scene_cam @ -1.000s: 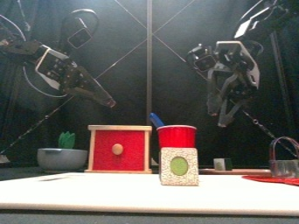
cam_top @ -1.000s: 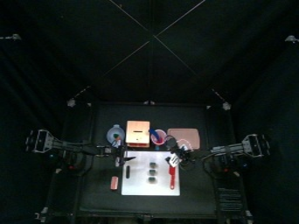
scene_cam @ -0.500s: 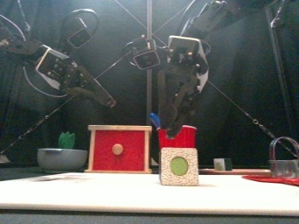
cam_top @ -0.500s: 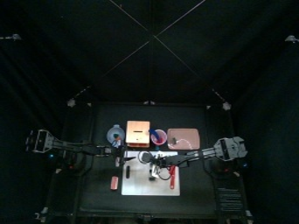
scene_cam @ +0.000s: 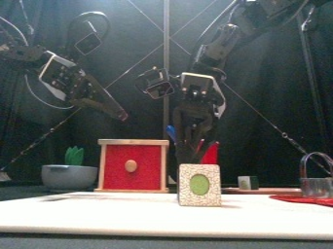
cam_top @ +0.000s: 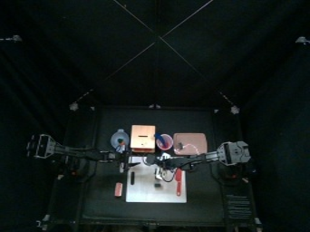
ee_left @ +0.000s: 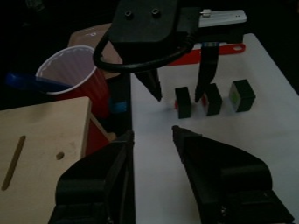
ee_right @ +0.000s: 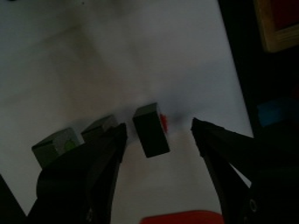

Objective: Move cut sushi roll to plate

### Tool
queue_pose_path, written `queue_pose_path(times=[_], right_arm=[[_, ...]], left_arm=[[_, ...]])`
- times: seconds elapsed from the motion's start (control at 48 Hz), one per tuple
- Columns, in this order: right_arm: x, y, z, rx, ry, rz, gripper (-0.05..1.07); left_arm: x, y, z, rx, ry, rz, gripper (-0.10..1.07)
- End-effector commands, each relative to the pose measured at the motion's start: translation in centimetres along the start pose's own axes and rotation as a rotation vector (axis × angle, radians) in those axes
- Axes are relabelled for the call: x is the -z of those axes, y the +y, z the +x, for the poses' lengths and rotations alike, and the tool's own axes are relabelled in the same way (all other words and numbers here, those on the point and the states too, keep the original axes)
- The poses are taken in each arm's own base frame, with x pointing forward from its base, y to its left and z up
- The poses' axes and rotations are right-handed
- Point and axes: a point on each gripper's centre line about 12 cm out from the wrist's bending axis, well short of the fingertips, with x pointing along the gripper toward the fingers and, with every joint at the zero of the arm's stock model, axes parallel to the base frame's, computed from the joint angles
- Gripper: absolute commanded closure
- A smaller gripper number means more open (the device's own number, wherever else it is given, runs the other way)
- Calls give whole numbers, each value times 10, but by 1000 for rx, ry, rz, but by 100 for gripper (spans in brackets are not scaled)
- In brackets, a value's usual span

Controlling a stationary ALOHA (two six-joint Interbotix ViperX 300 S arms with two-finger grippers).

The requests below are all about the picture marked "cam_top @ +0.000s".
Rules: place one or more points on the red-centre toy sushi piece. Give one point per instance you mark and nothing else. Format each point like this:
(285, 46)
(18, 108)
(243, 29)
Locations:
(182, 146)

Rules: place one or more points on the red plastic cup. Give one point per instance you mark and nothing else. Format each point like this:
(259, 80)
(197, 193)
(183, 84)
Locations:
(167, 143)

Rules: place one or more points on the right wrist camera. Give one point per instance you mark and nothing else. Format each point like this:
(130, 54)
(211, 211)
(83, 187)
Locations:
(150, 159)

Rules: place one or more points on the grey frame clamp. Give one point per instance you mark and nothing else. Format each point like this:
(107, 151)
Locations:
(154, 106)
(302, 40)
(234, 109)
(16, 38)
(74, 106)

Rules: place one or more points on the wooden box with red panel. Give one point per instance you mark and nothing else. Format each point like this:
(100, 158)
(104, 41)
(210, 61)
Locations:
(142, 137)

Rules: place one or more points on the blue utensil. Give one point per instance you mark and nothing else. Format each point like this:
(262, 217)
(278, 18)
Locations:
(159, 139)

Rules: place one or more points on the red rectangular block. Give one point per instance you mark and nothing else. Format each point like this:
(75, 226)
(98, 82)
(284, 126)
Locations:
(118, 189)

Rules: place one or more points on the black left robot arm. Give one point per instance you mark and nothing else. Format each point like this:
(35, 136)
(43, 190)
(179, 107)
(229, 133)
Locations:
(72, 151)

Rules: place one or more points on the green-centre toy sushi piece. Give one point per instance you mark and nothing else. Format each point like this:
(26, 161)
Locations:
(158, 184)

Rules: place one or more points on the black stick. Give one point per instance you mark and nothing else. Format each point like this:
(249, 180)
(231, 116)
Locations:
(131, 178)

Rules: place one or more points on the pink plate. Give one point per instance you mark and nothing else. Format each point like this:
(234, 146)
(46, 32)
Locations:
(195, 139)

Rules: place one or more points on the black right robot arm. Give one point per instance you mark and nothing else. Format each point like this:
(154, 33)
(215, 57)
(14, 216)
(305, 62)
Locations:
(202, 157)

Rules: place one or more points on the grey bowl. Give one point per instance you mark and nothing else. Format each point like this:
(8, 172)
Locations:
(117, 136)

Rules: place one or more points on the white cutting board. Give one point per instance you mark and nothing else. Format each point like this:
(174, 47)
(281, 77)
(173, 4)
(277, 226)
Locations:
(145, 193)

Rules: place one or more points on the white text label sticker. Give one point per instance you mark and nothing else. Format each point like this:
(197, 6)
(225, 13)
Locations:
(238, 207)

